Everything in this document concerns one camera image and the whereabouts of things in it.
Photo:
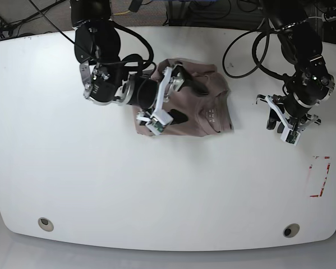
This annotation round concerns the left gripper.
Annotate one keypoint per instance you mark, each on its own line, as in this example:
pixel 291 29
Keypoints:
pixel 293 107

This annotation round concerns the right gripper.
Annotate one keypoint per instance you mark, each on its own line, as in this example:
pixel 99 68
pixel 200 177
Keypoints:
pixel 145 90

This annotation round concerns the mauve T-shirt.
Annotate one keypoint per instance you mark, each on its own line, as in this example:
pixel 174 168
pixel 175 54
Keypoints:
pixel 207 115

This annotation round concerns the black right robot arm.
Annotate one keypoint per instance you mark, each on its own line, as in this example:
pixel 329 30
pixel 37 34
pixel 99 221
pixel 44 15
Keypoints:
pixel 107 78

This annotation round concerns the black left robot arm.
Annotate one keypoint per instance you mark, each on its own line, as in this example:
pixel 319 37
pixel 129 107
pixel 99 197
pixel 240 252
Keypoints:
pixel 302 47

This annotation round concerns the red tape rectangle marking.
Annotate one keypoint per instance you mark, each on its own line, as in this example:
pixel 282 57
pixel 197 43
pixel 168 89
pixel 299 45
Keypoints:
pixel 317 176

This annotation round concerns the right table grommet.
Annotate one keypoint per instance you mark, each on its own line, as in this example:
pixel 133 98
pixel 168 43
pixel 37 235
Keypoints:
pixel 291 230

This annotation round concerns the table grommet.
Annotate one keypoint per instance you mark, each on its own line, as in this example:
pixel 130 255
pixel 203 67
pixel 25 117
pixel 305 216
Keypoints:
pixel 45 224
pixel 291 230

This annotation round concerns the white power strip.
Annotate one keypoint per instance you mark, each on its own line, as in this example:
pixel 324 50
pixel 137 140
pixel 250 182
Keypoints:
pixel 330 13

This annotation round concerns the left table grommet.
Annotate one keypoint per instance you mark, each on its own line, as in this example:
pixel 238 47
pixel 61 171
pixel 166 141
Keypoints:
pixel 45 224

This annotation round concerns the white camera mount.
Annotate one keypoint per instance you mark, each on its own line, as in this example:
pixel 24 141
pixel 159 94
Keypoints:
pixel 157 120
pixel 292 131

